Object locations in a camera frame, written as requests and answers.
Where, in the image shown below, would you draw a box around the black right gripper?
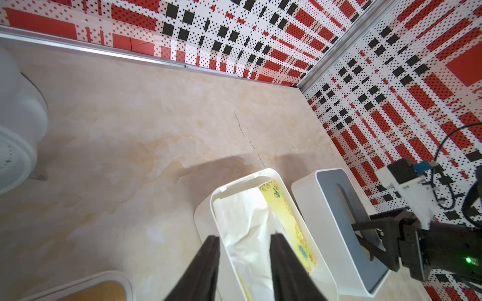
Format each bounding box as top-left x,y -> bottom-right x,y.
351,208 -> 481,282

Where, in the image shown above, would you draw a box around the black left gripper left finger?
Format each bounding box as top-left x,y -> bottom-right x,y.
164,235 -> 220,301

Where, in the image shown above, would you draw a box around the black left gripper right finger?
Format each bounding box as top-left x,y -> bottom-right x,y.
269,233 -> 326,301

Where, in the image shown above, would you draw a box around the grey tissue box lid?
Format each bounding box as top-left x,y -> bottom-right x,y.
291,169 -> 389,298

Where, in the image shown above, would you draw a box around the yellow tissue paper pack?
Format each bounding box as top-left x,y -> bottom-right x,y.
213,180 -> 317,300

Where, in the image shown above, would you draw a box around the white tissue box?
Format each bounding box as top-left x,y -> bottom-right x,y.
194,168 -> 338,300

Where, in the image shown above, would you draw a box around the bamboo tissue box lid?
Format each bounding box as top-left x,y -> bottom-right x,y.
20,271 -> 135,300

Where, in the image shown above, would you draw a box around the white alarm clock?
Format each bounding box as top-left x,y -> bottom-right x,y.
1,48 -> 48,194

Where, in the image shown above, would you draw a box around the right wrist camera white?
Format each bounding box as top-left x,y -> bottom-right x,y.
375,158 -> 438,230

